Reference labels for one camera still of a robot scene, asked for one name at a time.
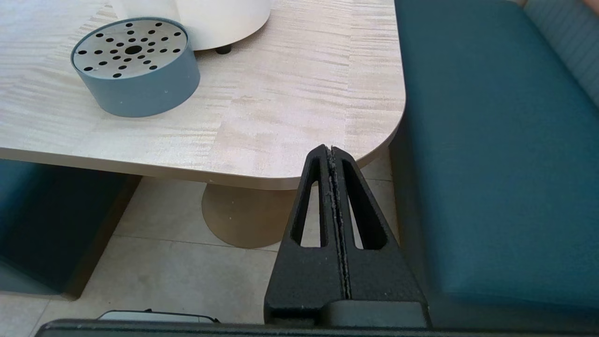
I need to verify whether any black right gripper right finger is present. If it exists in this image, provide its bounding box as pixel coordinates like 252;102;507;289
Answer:
330;147;424;301

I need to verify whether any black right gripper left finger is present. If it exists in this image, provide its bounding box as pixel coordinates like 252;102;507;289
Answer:
263;144;349;327

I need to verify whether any blue grey ribbed sofa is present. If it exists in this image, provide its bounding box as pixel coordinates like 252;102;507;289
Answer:
0;158;142;300
389;0;599;330

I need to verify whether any round blue perforated drip tray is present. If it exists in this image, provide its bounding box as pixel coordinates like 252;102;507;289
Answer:
71;17;201;118

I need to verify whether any large tea drink dispenser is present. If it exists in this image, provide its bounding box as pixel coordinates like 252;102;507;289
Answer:
110;0;277;55

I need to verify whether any gold table base plate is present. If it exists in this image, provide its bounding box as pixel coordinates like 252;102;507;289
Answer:
201;183;300;249

